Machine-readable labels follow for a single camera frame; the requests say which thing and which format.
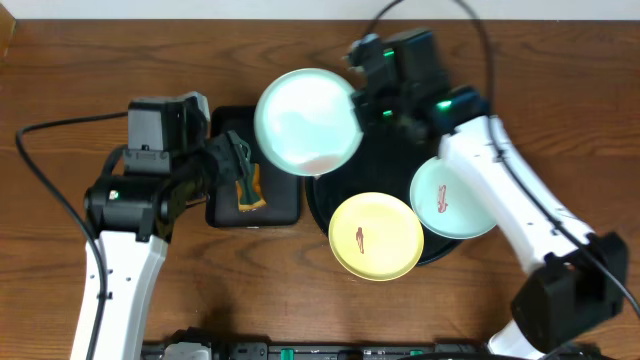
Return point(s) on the round black tray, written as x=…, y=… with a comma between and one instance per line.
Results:
x=391, y=151

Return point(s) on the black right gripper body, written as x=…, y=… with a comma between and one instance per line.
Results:
x=381, y=105

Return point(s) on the light green plate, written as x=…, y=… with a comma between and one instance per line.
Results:
x=446, y=205
x=305, y=123

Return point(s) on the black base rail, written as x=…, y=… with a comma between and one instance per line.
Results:
x=195, y=343

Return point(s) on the light green plate top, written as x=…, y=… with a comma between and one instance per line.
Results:
x=305, y=123

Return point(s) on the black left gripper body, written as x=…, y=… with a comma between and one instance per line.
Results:
x=220, y=157

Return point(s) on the yellow plate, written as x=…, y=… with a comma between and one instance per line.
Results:
x=376, y=236

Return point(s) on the orange green sponge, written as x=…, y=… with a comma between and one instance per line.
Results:
x=249, y=192

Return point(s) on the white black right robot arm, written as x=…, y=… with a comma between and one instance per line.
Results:
x=576, y=279

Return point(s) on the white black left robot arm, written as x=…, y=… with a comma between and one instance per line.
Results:
x=132, y=209

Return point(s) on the rectangular black tray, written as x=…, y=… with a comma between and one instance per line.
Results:
x=281, y=191

